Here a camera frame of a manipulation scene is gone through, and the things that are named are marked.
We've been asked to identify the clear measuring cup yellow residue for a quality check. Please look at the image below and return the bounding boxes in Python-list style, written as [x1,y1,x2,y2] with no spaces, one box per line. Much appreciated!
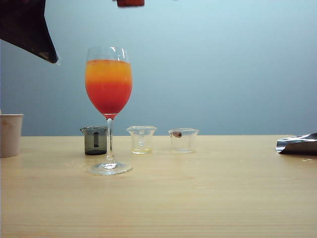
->
[125,125,158,155]

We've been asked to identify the beige paper cup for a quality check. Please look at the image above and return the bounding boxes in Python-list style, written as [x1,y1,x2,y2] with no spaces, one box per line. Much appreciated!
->
[0,114,24,159]

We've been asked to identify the silver foil bag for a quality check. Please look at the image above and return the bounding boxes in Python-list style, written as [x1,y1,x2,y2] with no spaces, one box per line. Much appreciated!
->
[274,132,317,156]

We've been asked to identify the amber measuring cup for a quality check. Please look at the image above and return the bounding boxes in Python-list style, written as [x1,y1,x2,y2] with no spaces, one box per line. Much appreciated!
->
[116,0,146,7]

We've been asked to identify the wine glass with juice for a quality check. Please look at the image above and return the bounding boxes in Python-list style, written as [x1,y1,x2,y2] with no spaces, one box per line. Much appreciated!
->
[85,46,134,177]

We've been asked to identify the grey tinted measuring cup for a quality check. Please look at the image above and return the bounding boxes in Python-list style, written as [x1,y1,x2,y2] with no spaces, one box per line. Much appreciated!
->
[79,126,109,156]

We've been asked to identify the clear measuring cup brown spot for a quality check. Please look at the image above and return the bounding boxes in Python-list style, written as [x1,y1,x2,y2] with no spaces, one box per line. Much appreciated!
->
[167,128,200,154]

